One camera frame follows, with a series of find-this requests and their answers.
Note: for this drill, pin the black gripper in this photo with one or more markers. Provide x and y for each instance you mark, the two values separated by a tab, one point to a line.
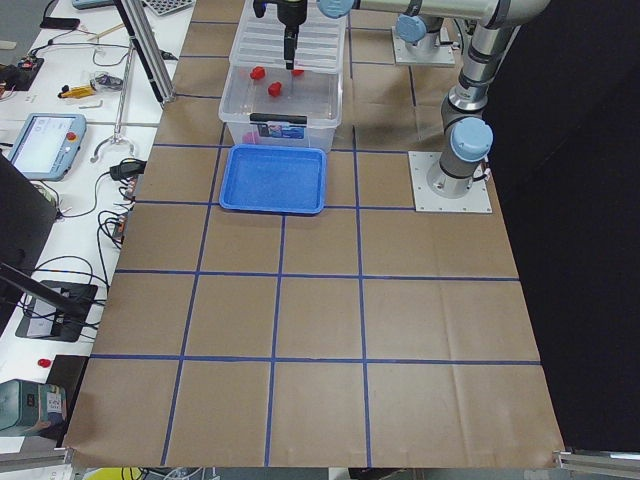
292	12

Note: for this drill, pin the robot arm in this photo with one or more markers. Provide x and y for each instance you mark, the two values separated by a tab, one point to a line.
468	137
419	30

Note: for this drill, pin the clear plastic storage box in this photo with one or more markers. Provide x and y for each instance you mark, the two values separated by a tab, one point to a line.
316	95

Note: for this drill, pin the black box latch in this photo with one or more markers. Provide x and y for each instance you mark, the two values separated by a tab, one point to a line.
286	118

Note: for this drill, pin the aluminium profile pole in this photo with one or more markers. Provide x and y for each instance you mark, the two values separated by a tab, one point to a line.
141	35

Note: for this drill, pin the blue plastic tray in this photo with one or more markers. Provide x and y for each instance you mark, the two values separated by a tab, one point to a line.
274	179

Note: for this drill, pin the teach pendant tablet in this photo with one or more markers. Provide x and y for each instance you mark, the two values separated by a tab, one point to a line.
47	145

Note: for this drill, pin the black monitor stand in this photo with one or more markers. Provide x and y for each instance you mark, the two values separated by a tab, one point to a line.
50	309

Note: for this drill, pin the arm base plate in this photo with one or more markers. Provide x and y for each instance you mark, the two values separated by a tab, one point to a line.
436	192
434	50

